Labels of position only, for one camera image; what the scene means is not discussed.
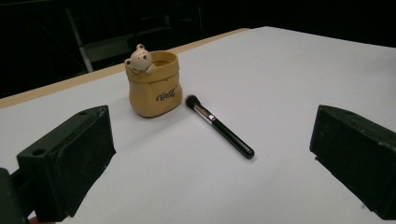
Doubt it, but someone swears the black makeup brush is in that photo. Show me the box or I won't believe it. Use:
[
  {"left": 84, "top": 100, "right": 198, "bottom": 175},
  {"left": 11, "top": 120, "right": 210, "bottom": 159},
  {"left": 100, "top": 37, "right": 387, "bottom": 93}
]
[{"left": 185, "top": 94, "right": 256, "bottom": 161}]

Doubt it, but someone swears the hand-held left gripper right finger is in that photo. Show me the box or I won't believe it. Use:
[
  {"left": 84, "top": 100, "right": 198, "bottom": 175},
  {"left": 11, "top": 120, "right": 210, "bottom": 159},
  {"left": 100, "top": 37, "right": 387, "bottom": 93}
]
[{"left": 309, "top": 105, "right": 396, "bottom": 221}]

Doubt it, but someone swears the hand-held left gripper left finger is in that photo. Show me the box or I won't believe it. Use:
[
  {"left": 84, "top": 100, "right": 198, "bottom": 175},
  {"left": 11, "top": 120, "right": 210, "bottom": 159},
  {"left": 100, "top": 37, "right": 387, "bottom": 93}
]
[{"left": 16, "top": 105, "right": 117, "bottom": 223}]

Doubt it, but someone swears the metal stand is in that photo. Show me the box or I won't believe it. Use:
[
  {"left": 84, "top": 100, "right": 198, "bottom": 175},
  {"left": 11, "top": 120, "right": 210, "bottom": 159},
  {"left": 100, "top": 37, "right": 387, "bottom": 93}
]
[{"left": 64, "top": 7, "right": 172, "bottom": 74}]

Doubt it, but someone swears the yellow bear pen holder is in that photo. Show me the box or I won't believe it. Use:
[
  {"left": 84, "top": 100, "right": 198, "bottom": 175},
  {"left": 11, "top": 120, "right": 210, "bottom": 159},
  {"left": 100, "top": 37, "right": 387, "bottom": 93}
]
[{"left": 123, "top": 43, "right": 183, "bottom": 119}]

